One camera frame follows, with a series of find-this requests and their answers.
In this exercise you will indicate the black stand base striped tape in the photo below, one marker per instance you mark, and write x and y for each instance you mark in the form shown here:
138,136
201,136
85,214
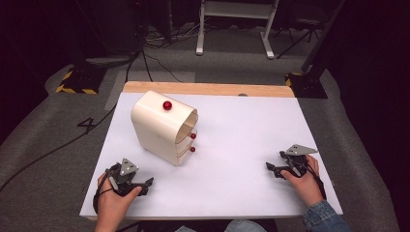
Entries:
306,85
80,81

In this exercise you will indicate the person's legs in jeans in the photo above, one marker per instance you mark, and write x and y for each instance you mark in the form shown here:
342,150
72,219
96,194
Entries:
232,226

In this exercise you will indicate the white table mat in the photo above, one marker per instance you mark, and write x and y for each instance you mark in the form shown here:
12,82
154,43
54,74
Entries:
232,154

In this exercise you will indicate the cream wooden drawer cabinet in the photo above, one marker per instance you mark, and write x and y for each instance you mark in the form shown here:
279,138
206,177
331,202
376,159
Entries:
162,129

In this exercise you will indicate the white metal desk frame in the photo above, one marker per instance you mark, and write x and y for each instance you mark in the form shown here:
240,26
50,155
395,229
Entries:
235,13

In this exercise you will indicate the wooden table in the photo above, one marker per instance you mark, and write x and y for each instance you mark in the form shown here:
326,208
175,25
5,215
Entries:
206,89

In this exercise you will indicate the person's left hand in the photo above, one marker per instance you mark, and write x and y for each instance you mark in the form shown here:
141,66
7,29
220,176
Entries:
113,203

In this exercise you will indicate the black tripod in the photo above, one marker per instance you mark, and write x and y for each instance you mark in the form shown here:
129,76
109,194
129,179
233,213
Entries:
299,32

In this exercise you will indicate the red ball knob on cabinet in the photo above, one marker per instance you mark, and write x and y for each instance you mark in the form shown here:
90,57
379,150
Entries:
167,105

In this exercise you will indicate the cream drawer with red knob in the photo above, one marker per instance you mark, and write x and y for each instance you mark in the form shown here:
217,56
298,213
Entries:
190,138
189,151

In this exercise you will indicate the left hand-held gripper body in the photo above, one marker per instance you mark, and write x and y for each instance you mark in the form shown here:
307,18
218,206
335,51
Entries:
125,176

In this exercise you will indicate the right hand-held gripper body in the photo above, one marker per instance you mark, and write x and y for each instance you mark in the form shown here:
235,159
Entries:
296,158

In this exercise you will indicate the person's right hand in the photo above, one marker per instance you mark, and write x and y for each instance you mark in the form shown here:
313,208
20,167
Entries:
304,187

